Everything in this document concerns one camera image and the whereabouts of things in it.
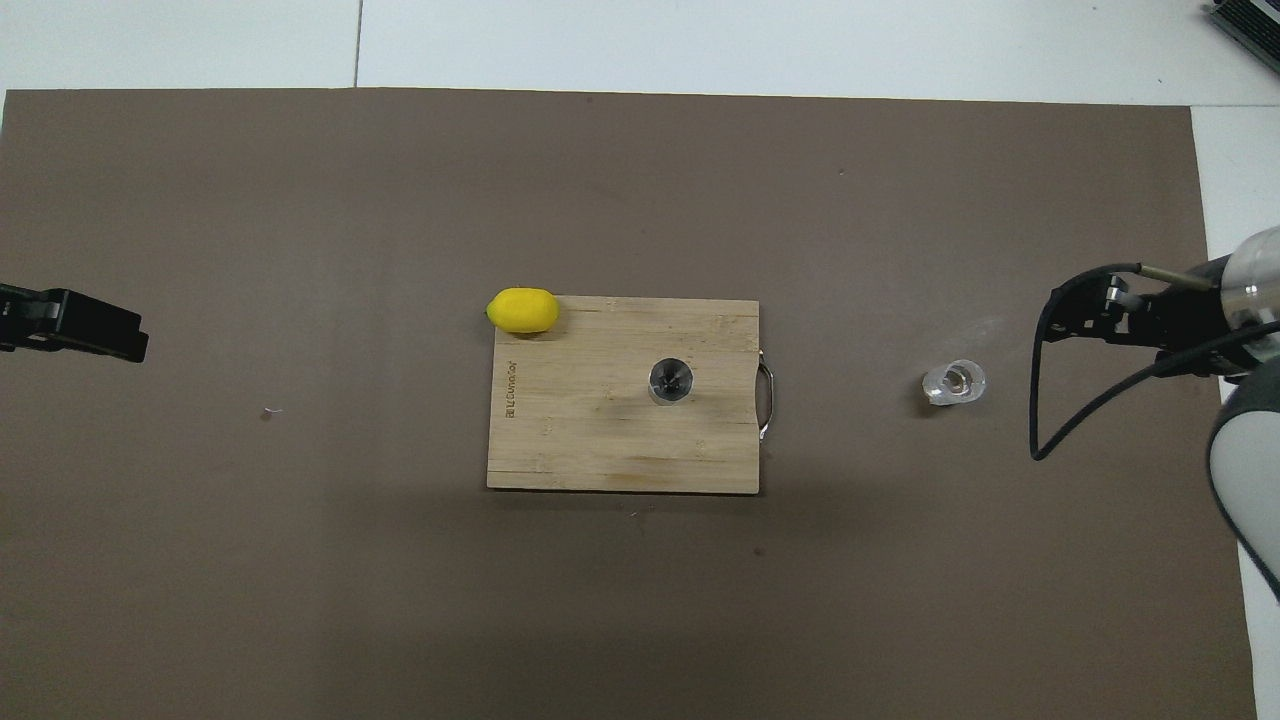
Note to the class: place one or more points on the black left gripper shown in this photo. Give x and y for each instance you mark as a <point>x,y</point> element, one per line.
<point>20,318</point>

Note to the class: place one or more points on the yellow lemon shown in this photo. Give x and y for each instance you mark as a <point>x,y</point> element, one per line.
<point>522,310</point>

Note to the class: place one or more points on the grey ribbed device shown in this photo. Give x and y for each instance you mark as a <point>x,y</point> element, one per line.
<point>1250,25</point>

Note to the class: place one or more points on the wooden cutting board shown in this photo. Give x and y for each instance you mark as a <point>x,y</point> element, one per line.
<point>580,430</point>

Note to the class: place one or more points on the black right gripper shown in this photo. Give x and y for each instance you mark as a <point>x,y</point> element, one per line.
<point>1180,315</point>

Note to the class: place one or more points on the brown table mat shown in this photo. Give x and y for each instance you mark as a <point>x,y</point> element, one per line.
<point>640,600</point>

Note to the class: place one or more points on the clear glass cup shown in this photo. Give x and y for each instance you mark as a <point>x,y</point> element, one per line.
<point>953,382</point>

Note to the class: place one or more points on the metal jigger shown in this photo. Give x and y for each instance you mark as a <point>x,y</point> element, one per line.
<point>670,380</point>

